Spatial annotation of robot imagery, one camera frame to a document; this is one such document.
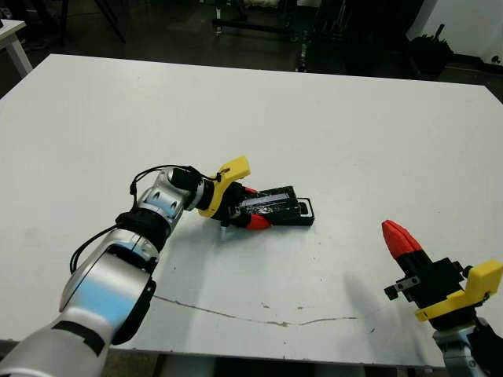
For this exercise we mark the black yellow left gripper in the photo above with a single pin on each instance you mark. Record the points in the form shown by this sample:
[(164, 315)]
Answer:
[(224, 184)]

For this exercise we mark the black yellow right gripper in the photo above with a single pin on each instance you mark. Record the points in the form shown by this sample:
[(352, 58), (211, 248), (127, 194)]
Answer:
[(444, 290)]

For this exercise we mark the glossy black box lid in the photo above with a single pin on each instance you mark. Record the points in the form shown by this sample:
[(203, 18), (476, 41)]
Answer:
[(275, 202)]

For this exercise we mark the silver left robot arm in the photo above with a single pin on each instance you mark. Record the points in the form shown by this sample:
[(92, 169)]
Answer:
[(106, 286)]

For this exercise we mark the black box base white lining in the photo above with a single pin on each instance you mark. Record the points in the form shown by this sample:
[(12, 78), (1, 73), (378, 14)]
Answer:
[(308, 220)]

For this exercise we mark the black slanted stand leg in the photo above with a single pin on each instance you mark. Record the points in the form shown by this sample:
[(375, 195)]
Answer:
[(112, 21)]

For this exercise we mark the white side table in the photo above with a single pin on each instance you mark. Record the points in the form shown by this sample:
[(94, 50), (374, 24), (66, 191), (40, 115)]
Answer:
[(13, 37)]

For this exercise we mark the black metal gantry frame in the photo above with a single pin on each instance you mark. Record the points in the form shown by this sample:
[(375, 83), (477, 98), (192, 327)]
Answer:
[(302, 47)]

